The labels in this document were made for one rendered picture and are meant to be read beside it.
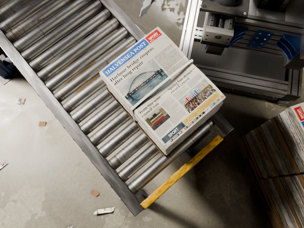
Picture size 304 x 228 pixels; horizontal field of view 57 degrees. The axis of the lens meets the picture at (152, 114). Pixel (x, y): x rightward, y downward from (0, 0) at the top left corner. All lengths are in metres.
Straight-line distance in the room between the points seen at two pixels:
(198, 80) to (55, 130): 1.34
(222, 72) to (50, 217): 1.50
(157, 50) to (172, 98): 0.19
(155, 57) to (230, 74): 0.99
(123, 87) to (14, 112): 1.37
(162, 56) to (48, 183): 1.34
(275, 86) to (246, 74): 0.20
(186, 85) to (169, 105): 0.10
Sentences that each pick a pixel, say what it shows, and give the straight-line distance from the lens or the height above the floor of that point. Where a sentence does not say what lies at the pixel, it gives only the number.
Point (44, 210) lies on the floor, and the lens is 2.10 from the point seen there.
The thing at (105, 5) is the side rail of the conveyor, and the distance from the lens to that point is 1.47.
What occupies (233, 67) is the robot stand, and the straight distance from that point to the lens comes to 2.02.
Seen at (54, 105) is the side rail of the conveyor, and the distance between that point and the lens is 1.29.
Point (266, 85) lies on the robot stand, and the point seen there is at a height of 0.23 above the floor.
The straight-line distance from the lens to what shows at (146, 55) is 1.05.
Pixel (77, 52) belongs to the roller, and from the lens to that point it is 1.37.
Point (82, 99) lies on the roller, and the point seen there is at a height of 0.79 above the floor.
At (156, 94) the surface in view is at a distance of 1.00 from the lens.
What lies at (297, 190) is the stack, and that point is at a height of 0.56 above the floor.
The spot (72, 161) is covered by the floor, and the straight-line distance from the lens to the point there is 2.05.
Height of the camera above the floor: 1.97
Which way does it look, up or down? 75 degrees down
